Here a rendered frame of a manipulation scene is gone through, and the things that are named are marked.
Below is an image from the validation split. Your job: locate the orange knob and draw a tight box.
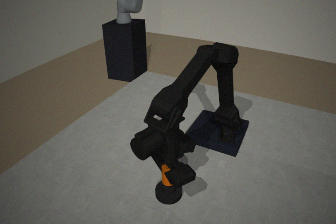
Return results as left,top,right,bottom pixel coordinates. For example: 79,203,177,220
161,164,173,186

